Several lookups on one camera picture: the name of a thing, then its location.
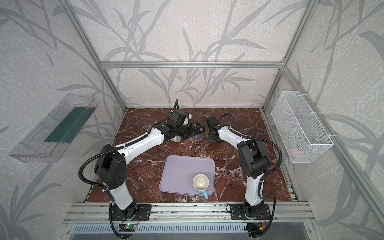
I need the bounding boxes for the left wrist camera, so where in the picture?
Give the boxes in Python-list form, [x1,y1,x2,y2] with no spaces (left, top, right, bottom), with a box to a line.
[183,114,192,125]

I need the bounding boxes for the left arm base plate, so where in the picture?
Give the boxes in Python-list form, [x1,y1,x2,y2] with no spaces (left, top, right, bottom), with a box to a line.
[109,202,152,221]

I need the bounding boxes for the white wire mesh basket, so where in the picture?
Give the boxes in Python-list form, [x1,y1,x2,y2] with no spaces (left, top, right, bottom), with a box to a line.
[271,91,334,164]

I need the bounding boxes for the white mug blue outside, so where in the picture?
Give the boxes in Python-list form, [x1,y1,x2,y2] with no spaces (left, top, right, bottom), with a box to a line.
[193,174,210,200]

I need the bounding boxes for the green circuit board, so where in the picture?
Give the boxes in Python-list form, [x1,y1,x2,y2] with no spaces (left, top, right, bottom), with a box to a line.
[119,222,139,232]

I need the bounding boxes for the aluminium mounting rail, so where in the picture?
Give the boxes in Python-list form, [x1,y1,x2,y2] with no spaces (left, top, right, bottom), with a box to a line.
[64,202,316,224]

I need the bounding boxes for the pink object in basket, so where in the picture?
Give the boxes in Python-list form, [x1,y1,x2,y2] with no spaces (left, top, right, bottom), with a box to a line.
[288,147,304,159]

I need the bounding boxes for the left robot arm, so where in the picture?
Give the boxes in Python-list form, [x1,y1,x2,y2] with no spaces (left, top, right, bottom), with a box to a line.
[78,109,205,211]

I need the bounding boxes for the lavender tray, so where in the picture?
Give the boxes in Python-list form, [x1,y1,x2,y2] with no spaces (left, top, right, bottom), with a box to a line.
[159,155,216,198]

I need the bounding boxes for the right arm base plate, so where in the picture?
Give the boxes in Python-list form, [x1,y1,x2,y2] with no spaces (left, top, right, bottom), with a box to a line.
[228,202,272,221]

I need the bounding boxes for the clear plastic wall bin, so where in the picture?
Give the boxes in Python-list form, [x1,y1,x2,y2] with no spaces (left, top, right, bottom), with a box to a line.
[9,94,98,163]

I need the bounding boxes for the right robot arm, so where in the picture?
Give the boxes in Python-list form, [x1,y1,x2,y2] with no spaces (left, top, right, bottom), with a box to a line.
[206,116,283,216]

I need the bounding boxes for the white mug purple handle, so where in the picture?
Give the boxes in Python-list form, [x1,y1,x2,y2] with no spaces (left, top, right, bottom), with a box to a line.
[191,134,203,143]

